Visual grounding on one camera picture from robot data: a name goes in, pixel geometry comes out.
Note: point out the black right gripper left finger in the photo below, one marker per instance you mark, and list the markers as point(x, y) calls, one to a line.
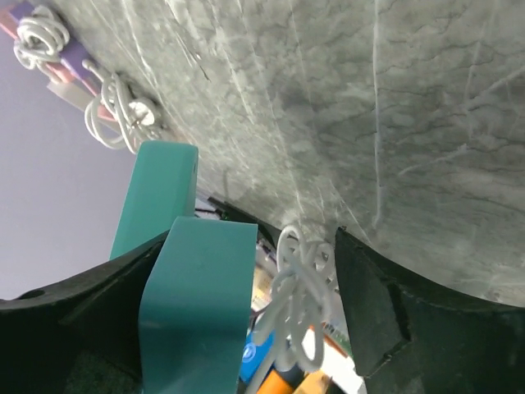
point(79, 335)

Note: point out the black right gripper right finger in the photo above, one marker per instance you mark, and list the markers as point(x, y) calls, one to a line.
point(409, 334)

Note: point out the teal triangular socket adapter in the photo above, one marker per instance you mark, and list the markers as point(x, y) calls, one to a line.
point(195, 308)

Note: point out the teal USB power strip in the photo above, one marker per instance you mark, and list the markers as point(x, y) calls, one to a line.
point(162, 188)

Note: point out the white USB power strip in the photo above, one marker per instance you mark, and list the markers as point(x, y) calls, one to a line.
point(77, 96)

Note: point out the purple USB power strip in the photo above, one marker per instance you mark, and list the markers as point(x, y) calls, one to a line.
point(69, 53)

